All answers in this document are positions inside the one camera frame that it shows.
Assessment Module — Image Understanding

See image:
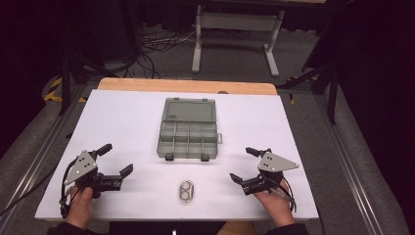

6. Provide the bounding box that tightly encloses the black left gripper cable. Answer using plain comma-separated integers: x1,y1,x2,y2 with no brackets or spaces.
58,158,80,219

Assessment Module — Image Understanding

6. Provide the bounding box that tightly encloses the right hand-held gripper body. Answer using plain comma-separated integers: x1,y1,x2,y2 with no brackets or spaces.
240,151,300,197

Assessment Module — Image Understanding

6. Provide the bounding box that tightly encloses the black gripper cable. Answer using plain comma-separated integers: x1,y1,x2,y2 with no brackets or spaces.
269,175,299,213
58,158,80,219

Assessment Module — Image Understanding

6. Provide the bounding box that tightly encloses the person's left hand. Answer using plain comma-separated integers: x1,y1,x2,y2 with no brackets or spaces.
66,186,96,230

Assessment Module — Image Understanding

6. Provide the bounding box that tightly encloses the grey metal floor rail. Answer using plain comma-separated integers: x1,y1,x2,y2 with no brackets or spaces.
312,94,392,235
0,82,89,226

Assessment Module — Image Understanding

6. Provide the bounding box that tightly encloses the white metal desk frame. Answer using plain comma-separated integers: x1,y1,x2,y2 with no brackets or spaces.
190,2,287,78

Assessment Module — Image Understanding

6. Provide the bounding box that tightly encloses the grey plastic compartment box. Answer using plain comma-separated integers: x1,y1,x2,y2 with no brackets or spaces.
156,96,224,163

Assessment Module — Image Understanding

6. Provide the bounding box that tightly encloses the black metal stand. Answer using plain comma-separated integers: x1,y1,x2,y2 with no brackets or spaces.
277,0,346,125
53,0,118,117

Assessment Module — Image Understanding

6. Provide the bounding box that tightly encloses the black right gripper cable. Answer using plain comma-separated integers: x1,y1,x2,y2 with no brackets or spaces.
269,175,299,213

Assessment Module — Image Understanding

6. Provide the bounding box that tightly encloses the person's right hand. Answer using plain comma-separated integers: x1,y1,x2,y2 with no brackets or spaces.
253,180,297,228

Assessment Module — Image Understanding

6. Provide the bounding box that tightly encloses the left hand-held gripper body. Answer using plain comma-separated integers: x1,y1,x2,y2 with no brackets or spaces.
63,150,124,200

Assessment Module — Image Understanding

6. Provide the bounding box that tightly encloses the bundle of black floor cables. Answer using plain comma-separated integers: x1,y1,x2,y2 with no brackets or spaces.
128,27,253,80

